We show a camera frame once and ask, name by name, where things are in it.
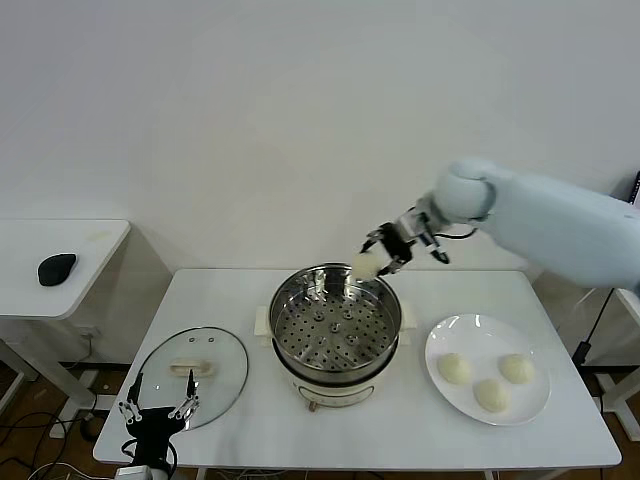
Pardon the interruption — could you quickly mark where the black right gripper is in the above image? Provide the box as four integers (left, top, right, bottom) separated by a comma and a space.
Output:
359, 223, 417, 277

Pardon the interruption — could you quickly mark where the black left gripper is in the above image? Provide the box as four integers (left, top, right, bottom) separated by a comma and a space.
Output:
118, 369, 201, 466

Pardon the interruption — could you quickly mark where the white steamed baozi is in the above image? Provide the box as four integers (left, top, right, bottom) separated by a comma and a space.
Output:
437, 353, 473, 386
498, 353, 536, 386
351, 251, 384, 280
472, 379, 513, 414

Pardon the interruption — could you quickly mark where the glass lid with cream handle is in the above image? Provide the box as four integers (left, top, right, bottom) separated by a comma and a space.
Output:
134, 326, 250, 433

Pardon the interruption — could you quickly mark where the perforated steel steamer basket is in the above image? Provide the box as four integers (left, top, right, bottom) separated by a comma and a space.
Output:
253, 263, 419, 374

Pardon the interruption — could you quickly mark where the white round plate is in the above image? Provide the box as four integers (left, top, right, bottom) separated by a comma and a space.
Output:
424, 313, 552, 427

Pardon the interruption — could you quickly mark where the cream electric cooker base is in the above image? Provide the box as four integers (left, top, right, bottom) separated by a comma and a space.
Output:
257, 329, 414, 414

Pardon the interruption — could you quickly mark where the white side table with mouse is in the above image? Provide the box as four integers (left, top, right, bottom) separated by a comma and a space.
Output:
0, 218, 174, 421

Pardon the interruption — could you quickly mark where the black computer mouse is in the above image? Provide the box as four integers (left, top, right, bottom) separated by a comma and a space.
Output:
37, 253, 79, 288

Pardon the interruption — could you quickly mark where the white side table with laptop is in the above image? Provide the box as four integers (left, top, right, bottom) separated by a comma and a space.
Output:
594, 287, 640, 444

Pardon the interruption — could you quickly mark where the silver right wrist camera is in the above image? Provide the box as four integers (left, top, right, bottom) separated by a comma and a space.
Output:
398, 204, 437, 240

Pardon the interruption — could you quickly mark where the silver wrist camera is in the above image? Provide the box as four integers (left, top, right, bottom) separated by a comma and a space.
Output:
398, 204, 437, 240
115, 464, 169, 480

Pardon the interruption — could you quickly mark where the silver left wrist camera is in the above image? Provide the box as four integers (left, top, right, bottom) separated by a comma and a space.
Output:
115, 464, 169, 480

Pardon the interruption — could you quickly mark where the black floor cable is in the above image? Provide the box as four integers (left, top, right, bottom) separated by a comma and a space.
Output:
0, 410, 76, 444

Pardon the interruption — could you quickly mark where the black power cable with adapter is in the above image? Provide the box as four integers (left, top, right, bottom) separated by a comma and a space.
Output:
572, 288, 614, 369

